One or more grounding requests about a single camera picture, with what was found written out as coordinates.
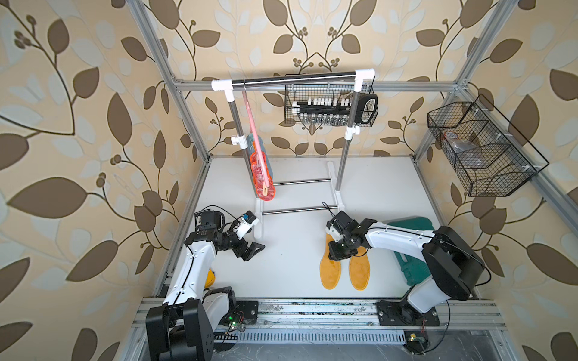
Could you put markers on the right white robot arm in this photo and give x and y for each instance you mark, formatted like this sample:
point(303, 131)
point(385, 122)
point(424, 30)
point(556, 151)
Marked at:
point(454, 267)

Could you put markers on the yellow tape measure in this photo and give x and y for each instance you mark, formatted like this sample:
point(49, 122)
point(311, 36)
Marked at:
point(210, 279)

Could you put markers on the pink clip hanger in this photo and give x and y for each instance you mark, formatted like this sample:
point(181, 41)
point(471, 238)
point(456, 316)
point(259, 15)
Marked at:
point(253, 128)

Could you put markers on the side black wire basket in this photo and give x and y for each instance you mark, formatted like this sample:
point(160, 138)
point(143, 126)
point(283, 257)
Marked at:
point(490, 154)

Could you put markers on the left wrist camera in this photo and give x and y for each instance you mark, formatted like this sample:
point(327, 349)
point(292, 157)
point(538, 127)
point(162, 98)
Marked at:
point(245, 224)

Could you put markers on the grey blue insole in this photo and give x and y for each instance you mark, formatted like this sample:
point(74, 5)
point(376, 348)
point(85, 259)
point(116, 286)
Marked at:
point(256, 174)

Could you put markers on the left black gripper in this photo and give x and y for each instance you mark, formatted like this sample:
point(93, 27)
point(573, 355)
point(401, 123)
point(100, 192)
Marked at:
point(250, 253)

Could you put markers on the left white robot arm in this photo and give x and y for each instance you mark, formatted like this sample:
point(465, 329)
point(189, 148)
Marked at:
point(184, 326)

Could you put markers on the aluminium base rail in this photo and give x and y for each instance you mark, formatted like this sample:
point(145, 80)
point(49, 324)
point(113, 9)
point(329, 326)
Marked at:
point(346, 321)

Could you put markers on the yellow fuzzy insole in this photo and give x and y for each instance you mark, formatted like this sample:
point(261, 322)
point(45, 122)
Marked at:
point(330, 270)
point(359, 269)

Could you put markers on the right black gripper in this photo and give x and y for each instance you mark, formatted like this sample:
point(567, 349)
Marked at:
point(335, 255)

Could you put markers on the green plastic tool case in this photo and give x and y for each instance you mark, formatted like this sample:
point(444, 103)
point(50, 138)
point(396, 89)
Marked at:
point(414, 270)

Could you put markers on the red patterned insole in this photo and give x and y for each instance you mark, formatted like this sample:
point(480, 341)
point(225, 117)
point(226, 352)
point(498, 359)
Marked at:
point(265, 192)

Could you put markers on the metal clothes rack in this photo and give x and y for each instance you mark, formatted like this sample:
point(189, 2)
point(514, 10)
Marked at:
point(233, 89)

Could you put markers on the back black wire basket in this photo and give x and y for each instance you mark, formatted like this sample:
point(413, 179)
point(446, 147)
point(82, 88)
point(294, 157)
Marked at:
point(340, 100)

